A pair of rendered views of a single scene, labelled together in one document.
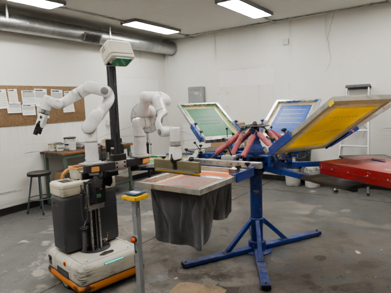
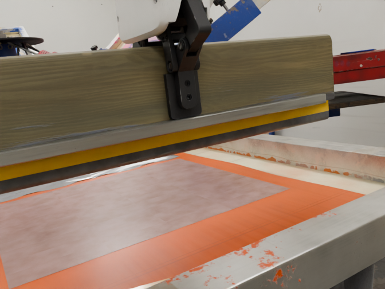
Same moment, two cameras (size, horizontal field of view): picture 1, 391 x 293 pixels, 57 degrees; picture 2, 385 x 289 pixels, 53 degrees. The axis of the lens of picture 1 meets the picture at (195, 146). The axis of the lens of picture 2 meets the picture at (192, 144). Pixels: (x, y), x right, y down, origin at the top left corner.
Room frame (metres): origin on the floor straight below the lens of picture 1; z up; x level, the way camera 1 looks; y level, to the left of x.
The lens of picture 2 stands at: (2.42, 0.47, 1.12)
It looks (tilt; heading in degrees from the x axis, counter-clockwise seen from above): 11 degrees down; 295
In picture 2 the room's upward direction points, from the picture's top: 7 degrees counter-clockwise
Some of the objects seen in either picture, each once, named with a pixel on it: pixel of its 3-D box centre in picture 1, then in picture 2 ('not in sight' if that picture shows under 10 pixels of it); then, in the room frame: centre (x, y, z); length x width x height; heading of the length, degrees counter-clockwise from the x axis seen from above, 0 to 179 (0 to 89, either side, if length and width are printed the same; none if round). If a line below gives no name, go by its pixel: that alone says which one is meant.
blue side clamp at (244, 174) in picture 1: (242, 174); not in sight; (2.83, -0.37, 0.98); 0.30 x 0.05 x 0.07; 145
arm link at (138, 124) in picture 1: (139, 127); not in sight; (3.00, 0.45, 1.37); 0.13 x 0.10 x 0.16; 127
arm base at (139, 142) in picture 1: (139, 146); not in sight; (3.01, 0.47, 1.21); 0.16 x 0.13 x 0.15; 44
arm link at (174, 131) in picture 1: (173, 133); not in sight; (2.62, 0.16, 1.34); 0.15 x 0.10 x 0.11; 37
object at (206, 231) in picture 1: (216, 211); not in sight; (2.63, -0.14, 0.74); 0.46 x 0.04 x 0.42; 145
